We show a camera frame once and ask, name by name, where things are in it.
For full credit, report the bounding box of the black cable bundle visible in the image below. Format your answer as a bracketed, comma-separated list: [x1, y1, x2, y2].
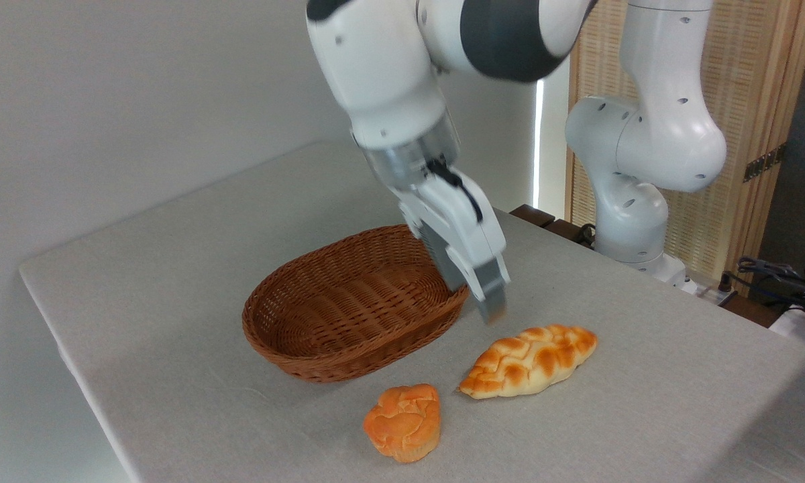
[716, 256, 805, 317]

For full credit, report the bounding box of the brown wicker basket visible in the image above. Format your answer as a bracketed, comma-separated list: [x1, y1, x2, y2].
[242, 224, 472, 384]

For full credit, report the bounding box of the dark metal screen hinge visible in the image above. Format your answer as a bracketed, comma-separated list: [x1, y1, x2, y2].
[743, 143, 787, 183]

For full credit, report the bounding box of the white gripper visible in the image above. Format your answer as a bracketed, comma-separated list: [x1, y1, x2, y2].
[399, 168, 511, 325]

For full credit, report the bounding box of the long braided bread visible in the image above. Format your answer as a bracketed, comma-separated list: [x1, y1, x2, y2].
[459, 325, 598, 400]

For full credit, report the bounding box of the round orange bread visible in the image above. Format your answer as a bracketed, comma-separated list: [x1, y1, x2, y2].
[363, 384, 441, 464]

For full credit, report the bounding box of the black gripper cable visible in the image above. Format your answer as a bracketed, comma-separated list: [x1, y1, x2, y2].
[428, 158, 484, 223]

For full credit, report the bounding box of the grey tablecloth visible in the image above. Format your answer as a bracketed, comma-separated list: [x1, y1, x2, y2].
[19, 140, 805, 483]

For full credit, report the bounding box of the dark brown wooden block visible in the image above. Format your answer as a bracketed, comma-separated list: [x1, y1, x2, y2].
[543, 218, 596, 250]
[510, 204, 556, 229]

